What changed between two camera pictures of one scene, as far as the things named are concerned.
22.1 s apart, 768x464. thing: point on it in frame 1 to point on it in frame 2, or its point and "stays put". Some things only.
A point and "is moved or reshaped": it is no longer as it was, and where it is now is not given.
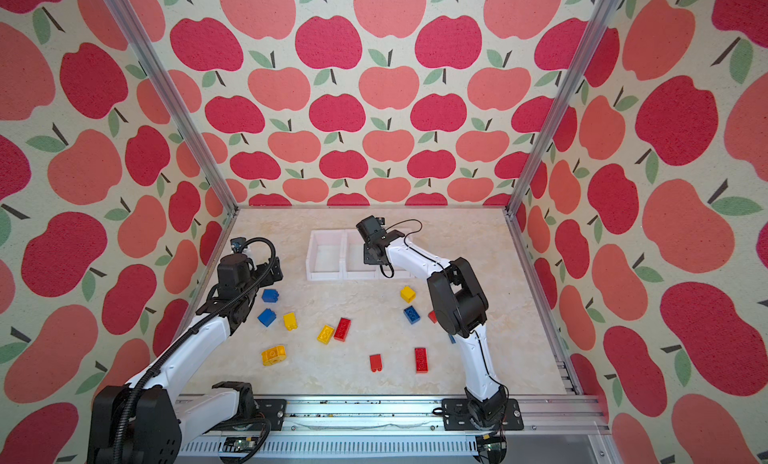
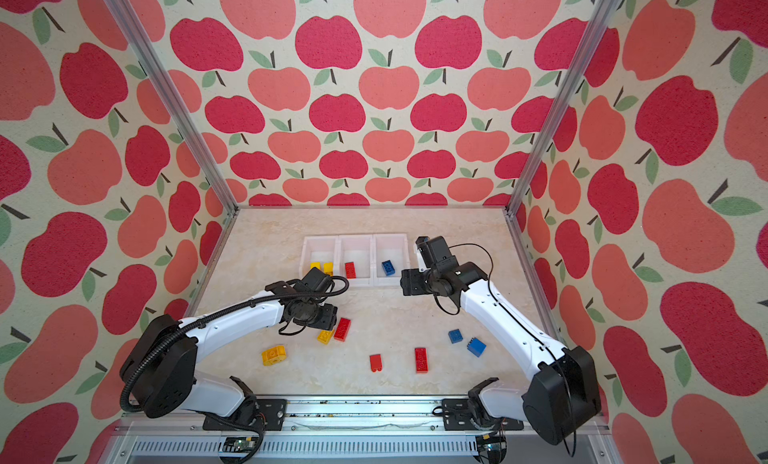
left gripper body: [256, 276] to [320, 316]
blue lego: [411, 314] is moved or reshaped
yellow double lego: [273, 355] stays put
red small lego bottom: [375, 362] stays put
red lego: [342, 329] stays put
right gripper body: [366, 260] to [418, 282]
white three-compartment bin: [339, 255] stays put
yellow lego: [325, 334] stays put
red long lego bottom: [421, 361] stays put
